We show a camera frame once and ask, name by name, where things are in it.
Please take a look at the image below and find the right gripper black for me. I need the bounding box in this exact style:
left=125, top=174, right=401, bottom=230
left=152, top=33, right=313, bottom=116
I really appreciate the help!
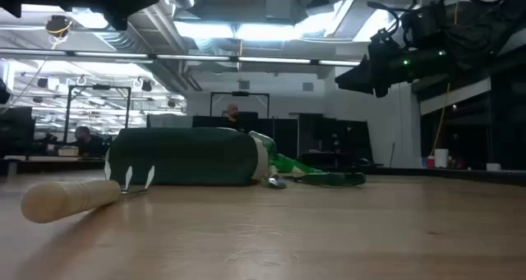
left=335, top=28, right=406, bottom=99

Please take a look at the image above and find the green handled metal trowel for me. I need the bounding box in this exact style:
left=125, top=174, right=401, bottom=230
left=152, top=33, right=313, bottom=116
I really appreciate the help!
left=267, top=171, right=367, bottom=190

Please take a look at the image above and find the green plastic spray bottle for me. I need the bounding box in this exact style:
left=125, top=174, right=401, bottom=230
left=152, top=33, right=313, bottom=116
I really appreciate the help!
left=248, top=131, right=325, bottom=177

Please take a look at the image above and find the green and beige gardening bag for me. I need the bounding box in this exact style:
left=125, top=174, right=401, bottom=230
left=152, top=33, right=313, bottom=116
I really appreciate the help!
left=104, top=126, right=271, bottom=187

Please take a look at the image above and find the wooden handled hand rake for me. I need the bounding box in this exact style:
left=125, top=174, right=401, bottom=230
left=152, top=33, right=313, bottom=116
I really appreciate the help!
left=20, top=164, right=156, bottom=225

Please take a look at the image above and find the black ceiling sensor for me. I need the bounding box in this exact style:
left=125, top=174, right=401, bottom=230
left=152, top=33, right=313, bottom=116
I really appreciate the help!
left=44, top=15, right=74, bottom=39

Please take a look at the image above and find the long ceiling light bar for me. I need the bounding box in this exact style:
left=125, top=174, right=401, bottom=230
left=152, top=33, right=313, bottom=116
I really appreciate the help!
left=0, top=48, right=362, bottom=67

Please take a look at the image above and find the grey cloth cover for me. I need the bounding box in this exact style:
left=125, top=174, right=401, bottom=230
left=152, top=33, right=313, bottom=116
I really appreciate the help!
left=146, top=113, right=194, bottom=129

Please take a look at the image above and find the person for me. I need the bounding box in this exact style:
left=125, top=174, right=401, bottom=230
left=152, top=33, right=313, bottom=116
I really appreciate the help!
left=223, top=103, right=248, bottom=131
left=61, top=126, right=110, bottom=158

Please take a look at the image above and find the black monitor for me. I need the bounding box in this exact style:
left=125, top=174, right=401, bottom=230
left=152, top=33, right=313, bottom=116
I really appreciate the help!
left=0, top=106, right=36, bottom=156

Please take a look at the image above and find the black partition wall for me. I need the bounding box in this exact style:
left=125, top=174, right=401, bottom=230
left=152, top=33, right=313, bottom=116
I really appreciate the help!
left=192, top=111, right=373, bottom=166

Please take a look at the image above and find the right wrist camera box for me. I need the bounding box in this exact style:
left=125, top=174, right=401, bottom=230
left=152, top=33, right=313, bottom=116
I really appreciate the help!
left=400, top=0, right=449, bottom=47

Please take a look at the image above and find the hanging yellow cable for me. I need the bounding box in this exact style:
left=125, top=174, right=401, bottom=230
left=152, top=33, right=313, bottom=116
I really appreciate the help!
left=429, top=82, right=452, bottom=157

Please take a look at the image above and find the black gantry frame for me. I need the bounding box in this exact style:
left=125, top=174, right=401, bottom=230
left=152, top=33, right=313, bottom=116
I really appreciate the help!
left=63, top=85, right=132, bottom=144
left=210, top=91, right=271, bottom=119

